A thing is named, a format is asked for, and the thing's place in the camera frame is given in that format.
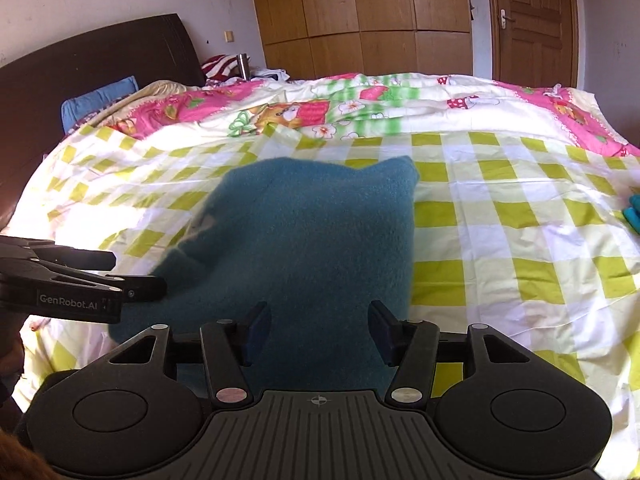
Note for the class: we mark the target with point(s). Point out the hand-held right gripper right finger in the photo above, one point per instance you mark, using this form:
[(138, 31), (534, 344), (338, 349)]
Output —
[(380, 325)]

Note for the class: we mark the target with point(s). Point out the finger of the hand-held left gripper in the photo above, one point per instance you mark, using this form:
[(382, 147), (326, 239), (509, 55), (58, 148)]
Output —
[(75, 257), (140, 287)]

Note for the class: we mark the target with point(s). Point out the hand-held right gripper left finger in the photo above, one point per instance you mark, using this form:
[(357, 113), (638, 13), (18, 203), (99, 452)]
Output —
[(257, 322)]

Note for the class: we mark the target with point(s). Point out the teal fleece garment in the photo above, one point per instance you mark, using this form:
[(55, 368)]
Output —
[(320, 240)]

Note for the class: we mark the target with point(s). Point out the white clothes pile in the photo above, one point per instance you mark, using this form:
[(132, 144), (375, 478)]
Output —
[(270, 75)]

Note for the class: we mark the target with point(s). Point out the blue pillow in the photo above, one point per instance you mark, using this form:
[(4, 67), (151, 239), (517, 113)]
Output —
[(97, 100)]

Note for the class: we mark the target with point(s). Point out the green white checked bedsheet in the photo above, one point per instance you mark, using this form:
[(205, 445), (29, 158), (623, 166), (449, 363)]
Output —
[(500, 220)]

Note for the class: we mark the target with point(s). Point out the brown fuzzy cloth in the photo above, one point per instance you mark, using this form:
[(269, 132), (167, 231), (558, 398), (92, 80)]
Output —
[(20, 460)]

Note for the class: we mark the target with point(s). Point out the dark brown wooden headboard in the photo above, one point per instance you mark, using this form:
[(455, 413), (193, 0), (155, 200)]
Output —
[(85, 70)]

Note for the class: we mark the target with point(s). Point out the beige pillow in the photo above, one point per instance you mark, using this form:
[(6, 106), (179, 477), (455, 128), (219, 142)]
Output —
[(167, 87)]

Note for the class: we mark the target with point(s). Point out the pink floral cartoon quilt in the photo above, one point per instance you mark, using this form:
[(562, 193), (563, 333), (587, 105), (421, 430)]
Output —
[(425, 97)]

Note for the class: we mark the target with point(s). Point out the red white striped cloth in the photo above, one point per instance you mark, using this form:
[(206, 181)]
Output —
[(220, 66)]

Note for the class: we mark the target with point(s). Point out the metal flask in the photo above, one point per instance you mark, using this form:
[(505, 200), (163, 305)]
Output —
[(243, 66)]

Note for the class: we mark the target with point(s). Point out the small teal cloth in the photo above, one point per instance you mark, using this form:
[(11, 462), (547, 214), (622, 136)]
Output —
[(634, 215)]

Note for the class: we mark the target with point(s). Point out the wooden wardrobe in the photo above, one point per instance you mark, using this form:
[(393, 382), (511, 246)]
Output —
[(360, 10)]

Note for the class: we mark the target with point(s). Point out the wooden door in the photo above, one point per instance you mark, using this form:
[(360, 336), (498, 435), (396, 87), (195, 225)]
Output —
[(532, 20)]

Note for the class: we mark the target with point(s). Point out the beige wall switch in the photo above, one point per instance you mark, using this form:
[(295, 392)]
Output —
[(228, 36)]

